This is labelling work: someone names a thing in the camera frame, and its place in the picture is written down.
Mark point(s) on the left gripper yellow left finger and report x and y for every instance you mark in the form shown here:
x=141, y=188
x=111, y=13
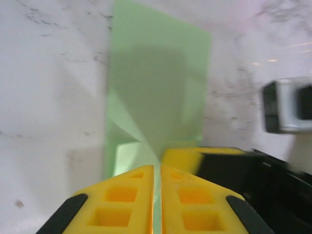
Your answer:
x=117, y=207

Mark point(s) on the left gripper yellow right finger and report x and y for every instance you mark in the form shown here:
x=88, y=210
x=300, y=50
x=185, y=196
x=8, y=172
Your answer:
x=195, y=207

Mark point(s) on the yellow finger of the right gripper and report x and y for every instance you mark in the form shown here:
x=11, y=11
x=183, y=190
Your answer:
x=181, y=159

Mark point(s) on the green paper sheet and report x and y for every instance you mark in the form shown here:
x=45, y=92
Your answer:
x=151, y=85

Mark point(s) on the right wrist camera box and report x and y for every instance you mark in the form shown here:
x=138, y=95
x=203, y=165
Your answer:
x=287, y=109

